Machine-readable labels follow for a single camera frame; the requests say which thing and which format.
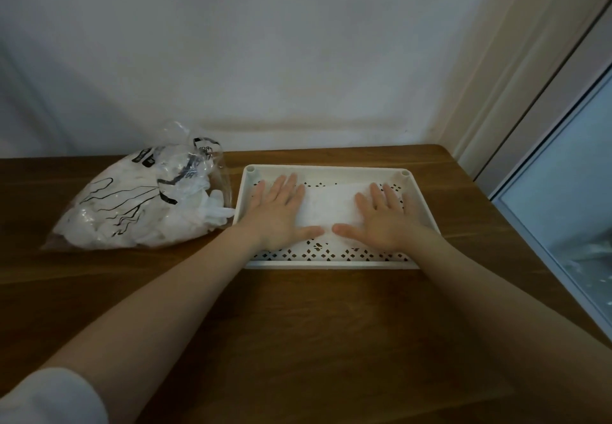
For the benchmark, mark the person's right hand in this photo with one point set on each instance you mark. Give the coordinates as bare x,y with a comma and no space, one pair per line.
387,227

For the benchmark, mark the person's left hand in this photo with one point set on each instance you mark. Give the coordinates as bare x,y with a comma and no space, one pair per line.
275,220

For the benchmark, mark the person's left thumb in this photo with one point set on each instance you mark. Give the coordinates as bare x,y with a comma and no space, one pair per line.
308,233

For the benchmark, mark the person's left middle finger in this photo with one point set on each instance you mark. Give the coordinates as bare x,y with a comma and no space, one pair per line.
289,188

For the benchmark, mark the person's left little finger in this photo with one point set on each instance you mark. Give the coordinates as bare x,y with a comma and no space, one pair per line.
257,193

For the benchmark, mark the person's right little finger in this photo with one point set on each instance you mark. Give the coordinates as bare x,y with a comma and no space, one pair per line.
408,202

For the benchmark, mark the person's right middle finger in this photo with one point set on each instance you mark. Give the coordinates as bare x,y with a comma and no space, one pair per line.
376,195

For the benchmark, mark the person's right thumb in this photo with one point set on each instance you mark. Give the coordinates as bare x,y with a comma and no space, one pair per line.
346,230

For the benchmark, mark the white cloth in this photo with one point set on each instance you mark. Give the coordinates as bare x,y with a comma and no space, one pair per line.
330,206

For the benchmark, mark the person's left forearm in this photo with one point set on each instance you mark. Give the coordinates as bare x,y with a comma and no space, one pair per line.
158,309

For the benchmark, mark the person's right forearm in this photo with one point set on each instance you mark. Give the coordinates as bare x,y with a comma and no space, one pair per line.
497,323

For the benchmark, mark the white perforated plastic tray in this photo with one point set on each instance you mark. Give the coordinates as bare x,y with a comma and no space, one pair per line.
334,254

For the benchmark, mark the clear plastic bag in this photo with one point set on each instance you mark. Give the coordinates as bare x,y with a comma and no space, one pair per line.
143,199

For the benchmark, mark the glass window pane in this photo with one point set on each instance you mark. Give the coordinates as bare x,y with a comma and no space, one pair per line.
566,199

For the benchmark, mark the white sleeve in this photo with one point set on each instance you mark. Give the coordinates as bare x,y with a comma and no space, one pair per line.
48,399

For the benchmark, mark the beige window frame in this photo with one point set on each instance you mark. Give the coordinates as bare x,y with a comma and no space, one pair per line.
521,79

